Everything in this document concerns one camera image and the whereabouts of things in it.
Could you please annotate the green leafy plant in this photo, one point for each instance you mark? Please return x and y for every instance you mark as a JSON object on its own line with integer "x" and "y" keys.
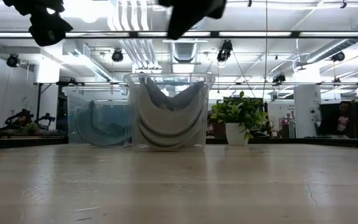
{"x": 238, "y": 113}

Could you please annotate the white plant pot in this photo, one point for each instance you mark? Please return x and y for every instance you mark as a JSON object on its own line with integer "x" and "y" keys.
{"x": 236, "y": 133}

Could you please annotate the black background table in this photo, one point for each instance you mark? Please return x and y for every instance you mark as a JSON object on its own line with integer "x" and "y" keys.
{"x": 291, "y": 141}
{"x": 17, "y": 141}

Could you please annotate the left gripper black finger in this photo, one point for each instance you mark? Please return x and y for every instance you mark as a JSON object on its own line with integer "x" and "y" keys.
{"x": 48, "y": 29}

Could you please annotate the white round pillar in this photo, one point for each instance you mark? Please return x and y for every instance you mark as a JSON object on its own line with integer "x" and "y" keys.
{"x": 306, "y": 109}

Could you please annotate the clear plastic storage bin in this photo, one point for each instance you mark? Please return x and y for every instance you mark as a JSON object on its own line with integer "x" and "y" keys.
{"x": 132, "y": 93}
{"x": 73, "y": 96}

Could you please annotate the bucket hat in bin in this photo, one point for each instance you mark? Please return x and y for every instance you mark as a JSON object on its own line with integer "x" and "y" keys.
{"x": 104, "y": 130}

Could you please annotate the small background plant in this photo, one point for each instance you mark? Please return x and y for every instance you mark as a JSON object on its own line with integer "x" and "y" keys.
{"x": 32, "y": 127}

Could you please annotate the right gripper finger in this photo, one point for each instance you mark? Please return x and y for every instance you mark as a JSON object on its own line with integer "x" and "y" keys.
{"x": 182, "y": 23}

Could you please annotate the black background robot arm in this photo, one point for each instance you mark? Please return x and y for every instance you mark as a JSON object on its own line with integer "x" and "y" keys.
{"x": 46, "y": 119}
{"x": 19, "y": 118}

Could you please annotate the ceiling air vent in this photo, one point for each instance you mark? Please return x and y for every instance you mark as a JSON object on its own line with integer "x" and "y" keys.
{"x": 184, "y": 51}

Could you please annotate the silver ceiling duct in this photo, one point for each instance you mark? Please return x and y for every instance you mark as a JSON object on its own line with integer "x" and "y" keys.
{"x": 337, "y": 46}

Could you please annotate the person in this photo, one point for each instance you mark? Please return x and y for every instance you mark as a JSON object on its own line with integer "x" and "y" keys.
{"x": 340, "y": 119}

